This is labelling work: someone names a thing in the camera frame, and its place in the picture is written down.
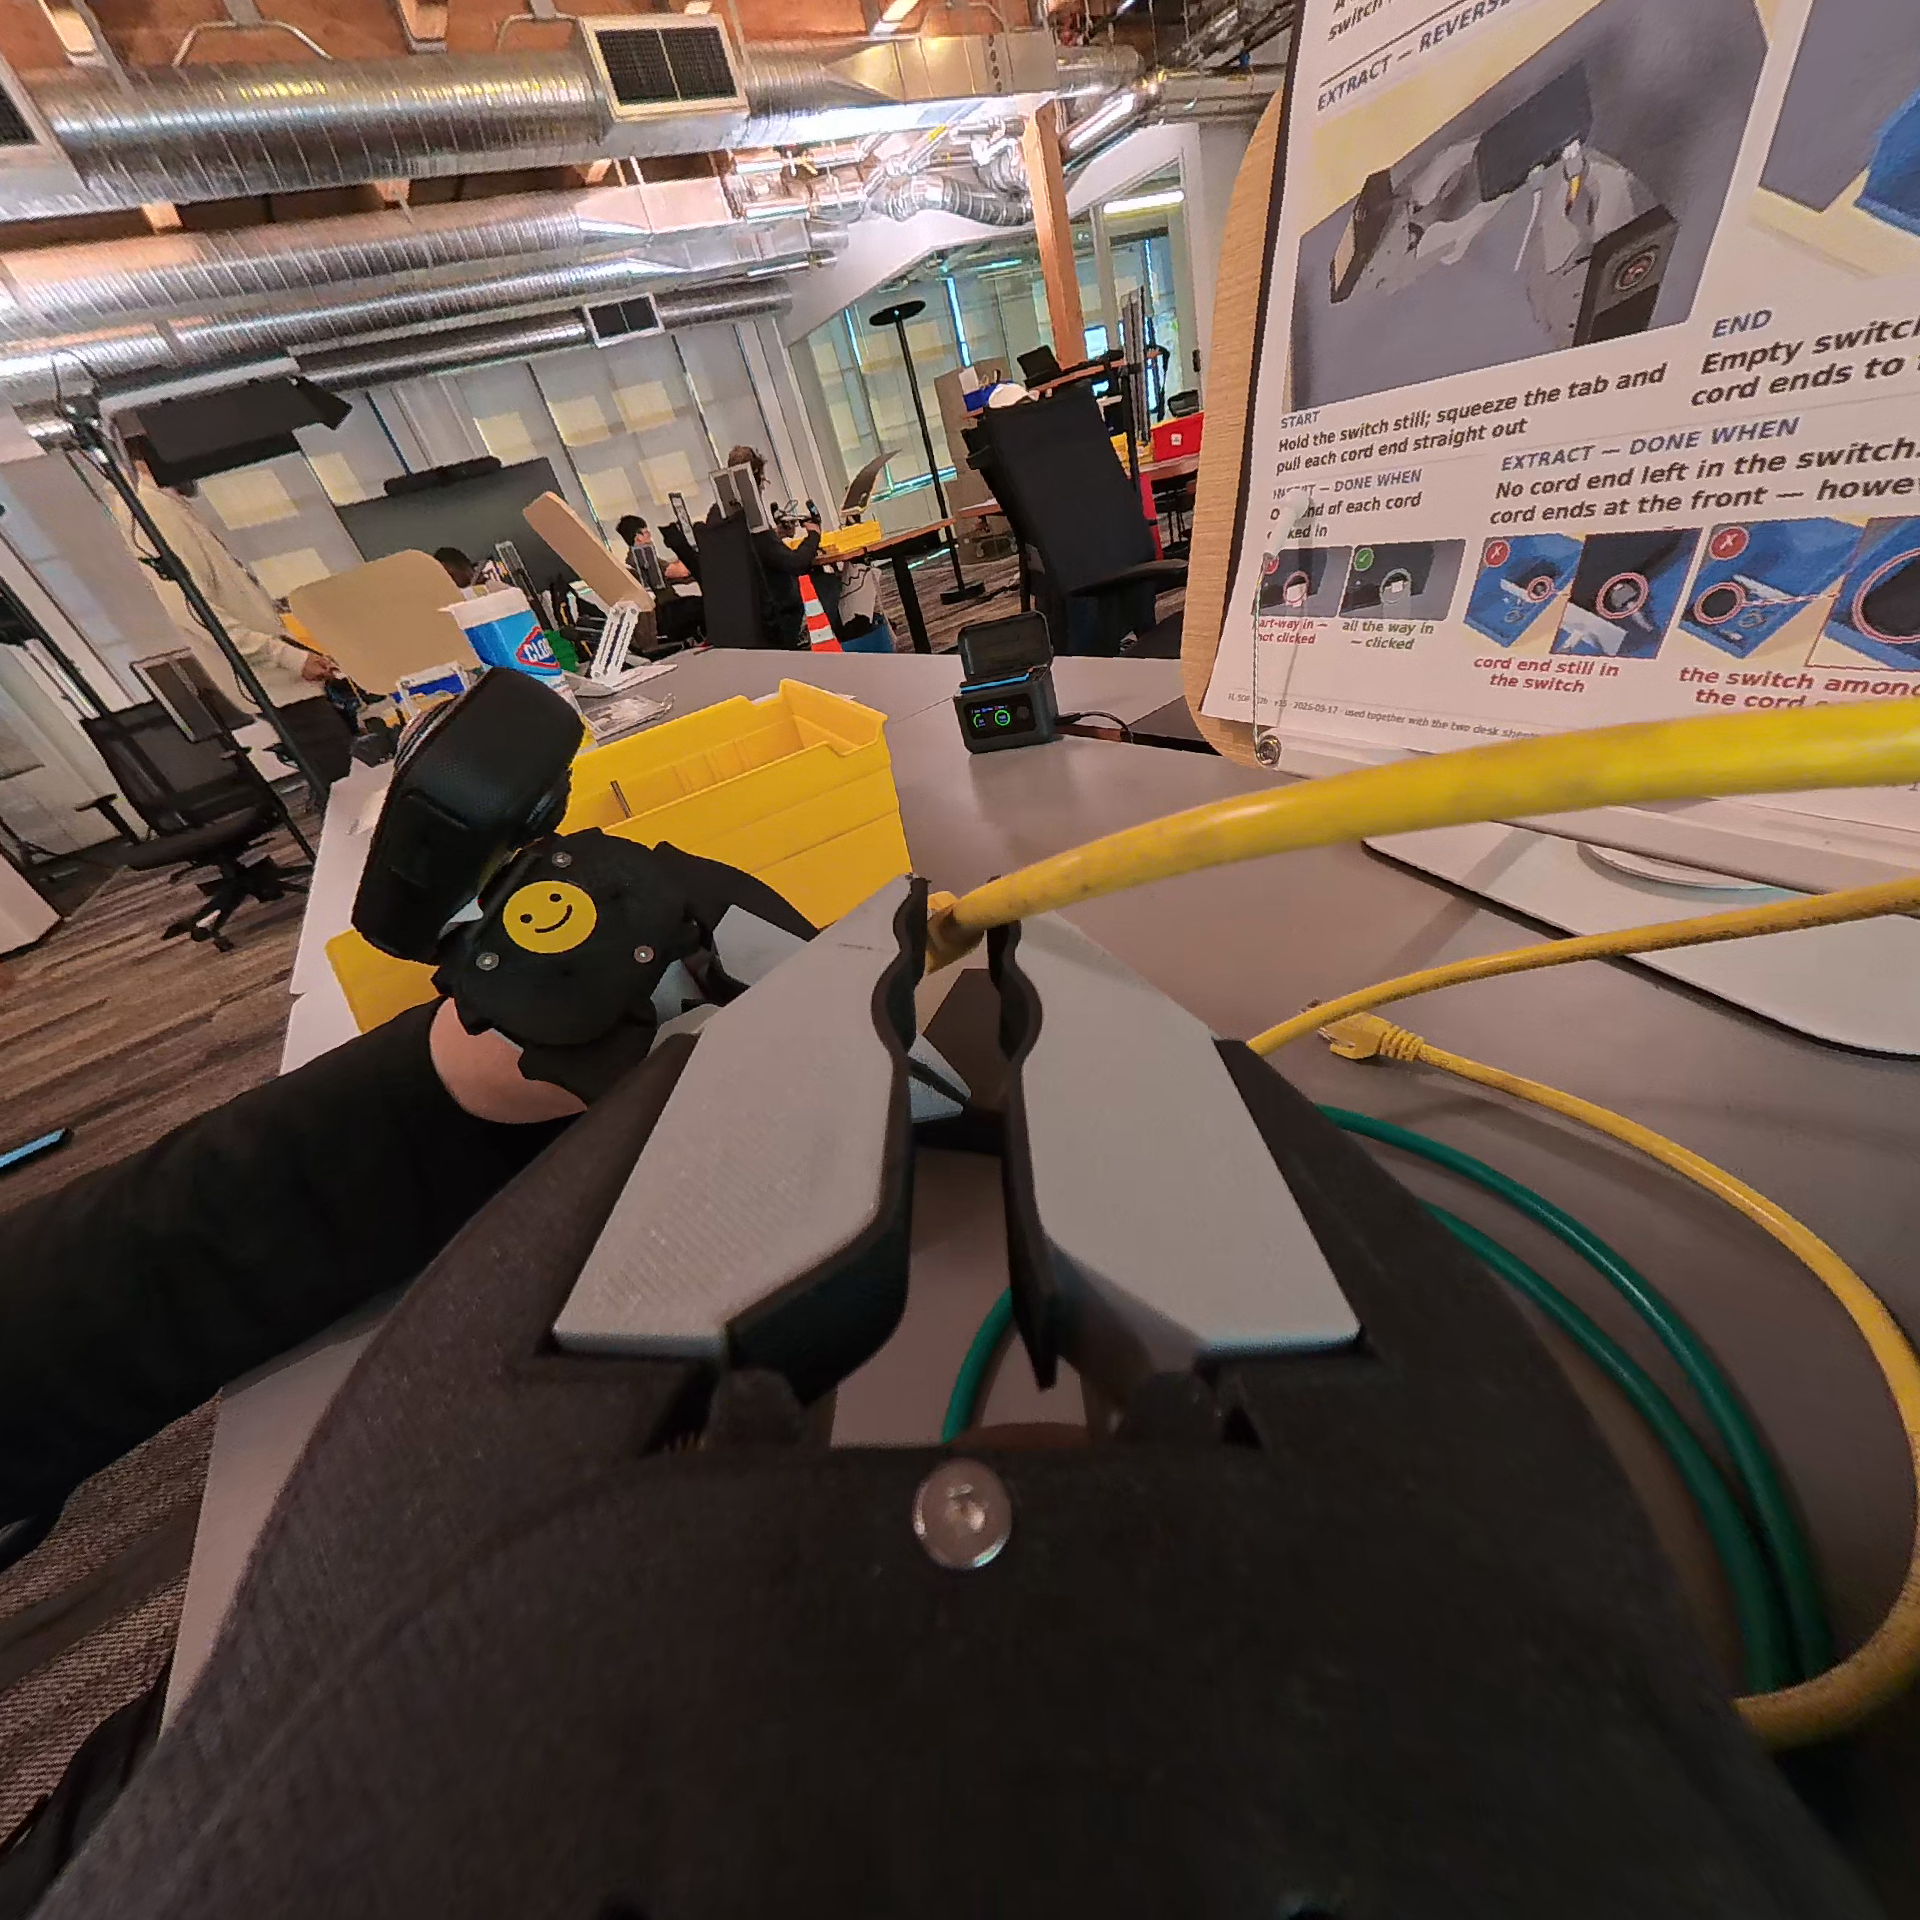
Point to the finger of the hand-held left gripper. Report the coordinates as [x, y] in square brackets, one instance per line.
[755, 955]
[933, 1094]

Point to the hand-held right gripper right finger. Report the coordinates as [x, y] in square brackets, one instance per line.
[1172, 1184]

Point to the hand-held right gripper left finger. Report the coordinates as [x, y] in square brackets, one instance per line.
[750, 1184]

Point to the person's left forearm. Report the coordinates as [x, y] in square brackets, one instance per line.
[225, 1244]

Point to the person's left hand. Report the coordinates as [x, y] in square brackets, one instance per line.
[480, 1079]

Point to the yellow plastic bin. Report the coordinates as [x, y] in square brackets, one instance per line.
[781, 796]

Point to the clear plastic bag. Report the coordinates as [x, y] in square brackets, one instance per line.
[629, 717]

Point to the small yellow box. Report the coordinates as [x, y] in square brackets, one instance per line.
[436, 693]

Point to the white lattice stand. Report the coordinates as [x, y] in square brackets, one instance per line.
[623, 646]

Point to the orange traffic cone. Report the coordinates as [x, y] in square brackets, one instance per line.
[822, 622]

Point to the blue floor bin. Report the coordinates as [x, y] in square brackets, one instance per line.
[869, 633]

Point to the small black charging case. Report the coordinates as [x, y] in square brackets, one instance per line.
[1005, 720]

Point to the disinfecting wipes canister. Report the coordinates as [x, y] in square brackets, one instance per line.
[503, 639]

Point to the beige rounded board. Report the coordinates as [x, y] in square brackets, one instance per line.
[376, 622]

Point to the yellow storage bin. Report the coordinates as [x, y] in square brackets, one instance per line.
[855, 539]

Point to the black mesh office chair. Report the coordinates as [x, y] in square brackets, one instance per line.
[182, 764]

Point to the tilted wooden board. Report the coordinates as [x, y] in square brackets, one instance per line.
[585, 548]

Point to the black studio light panel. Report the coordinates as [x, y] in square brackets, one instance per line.
[225, 429]

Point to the black floor lamp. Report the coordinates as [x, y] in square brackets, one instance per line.
[896, 311]

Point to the white board stand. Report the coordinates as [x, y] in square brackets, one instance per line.
[1799, 991]

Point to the red storage bin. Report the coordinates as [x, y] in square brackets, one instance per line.
[1176, 439]

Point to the wooden display board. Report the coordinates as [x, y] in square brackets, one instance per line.
[1231, 451]

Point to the printed instruction sheet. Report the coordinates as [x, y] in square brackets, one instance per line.
[1575, 451]

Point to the dark wall monitor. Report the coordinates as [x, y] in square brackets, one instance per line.
[451, 517]

